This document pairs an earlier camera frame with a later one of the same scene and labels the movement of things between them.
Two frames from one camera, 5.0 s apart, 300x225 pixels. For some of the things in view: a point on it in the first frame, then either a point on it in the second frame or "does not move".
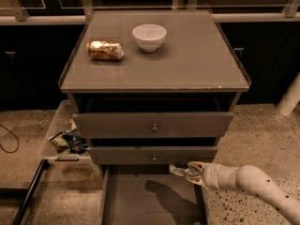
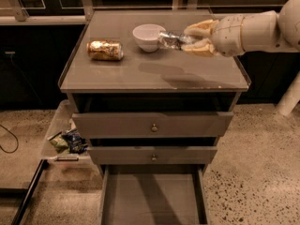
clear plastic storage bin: x=65 y=146 does not move
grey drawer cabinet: x=153 y=88 does not move
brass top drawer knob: x=155 y=128 does not move
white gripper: x=213 y=175 → x=227 y=36
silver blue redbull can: x=187 y=172 → x=174 y=40
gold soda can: x=105 y=50 does not move
